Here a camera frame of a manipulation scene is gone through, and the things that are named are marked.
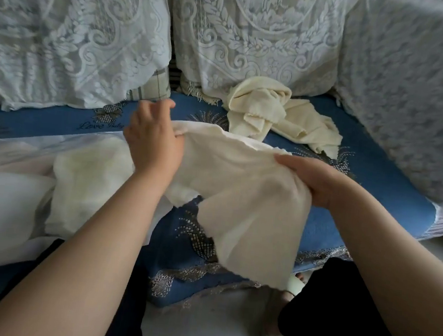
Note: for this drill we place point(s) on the person's left hand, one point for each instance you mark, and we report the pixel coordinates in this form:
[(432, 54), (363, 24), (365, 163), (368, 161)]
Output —
[(153, 143)]

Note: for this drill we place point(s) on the person's right hand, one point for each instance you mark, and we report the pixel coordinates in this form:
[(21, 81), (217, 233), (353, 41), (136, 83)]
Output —
[(322, 184)]

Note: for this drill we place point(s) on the cream cloth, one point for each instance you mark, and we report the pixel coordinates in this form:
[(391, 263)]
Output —
[(242, 195), (312, 128), (256, 102)]

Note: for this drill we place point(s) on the cream brown-striped towel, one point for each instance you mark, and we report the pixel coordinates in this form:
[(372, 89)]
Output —
[(89, 187)]

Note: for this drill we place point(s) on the person's left forearm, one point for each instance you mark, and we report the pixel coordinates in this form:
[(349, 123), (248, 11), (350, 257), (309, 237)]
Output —
[(76, 277)]

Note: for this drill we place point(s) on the person's right forearm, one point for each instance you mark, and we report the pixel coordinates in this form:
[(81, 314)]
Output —
[(392, 270)]

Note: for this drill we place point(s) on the person's right foot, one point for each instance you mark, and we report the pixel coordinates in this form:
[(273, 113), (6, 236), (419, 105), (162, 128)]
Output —
[(287, 297)]

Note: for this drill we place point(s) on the person's black trousers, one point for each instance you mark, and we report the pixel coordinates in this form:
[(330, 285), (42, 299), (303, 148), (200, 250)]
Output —
[(339, 324)]

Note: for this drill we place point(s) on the blue embroidered seat cover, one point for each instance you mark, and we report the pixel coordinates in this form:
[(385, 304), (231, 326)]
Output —
[(381, 190)]

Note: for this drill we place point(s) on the white deer lace cover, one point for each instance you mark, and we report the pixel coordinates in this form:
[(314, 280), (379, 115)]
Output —
[(258, 39), (63, 19)]

